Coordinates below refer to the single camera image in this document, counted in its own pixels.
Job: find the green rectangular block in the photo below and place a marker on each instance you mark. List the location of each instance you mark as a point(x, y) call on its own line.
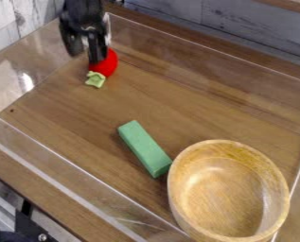
point(147, 151)

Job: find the clear acrylic tray walls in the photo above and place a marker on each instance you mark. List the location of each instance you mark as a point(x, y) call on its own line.
point(190, 87)

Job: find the red plush strawberry toy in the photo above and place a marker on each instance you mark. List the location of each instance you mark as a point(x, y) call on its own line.
point(102, 70)

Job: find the clear acrylic corner bracket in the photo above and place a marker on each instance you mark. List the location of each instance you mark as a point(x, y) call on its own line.
point(107, 31)

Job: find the black metal table clamp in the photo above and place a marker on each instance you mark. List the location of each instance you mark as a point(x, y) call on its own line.
point(27, 228)

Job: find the wooden bowl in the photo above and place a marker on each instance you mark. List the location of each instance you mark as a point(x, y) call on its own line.
point(228, 193)

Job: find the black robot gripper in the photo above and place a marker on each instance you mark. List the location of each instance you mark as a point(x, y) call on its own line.
point(82, 17)

